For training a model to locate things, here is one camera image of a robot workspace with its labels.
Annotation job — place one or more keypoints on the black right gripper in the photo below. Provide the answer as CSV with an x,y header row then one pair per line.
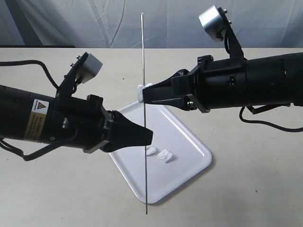
x,y
209,85

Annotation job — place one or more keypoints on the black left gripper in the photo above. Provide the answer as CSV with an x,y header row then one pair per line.
x,y
81,124

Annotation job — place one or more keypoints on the white marshmallow top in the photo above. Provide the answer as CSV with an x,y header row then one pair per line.
x,y
140,89

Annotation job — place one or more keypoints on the white marshmallow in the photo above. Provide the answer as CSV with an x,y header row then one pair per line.
x,y
140,89
151,151
165,155

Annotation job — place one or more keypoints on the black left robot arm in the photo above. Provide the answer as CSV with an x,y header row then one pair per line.
x,y
28,116

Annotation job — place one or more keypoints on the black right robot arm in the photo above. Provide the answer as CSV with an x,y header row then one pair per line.
x,y
275,80

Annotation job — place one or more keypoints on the white plastic tray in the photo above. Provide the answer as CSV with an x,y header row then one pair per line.
x,y
150,178

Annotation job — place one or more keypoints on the white backdrop curtain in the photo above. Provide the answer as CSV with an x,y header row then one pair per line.
x,y
158,23

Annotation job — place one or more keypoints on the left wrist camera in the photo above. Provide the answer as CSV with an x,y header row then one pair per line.
x,y
84,69

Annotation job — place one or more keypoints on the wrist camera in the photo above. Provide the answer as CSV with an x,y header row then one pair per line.
x,y
216,24
84,69

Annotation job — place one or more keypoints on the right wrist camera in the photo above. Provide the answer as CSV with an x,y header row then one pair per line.
x,y
216,24

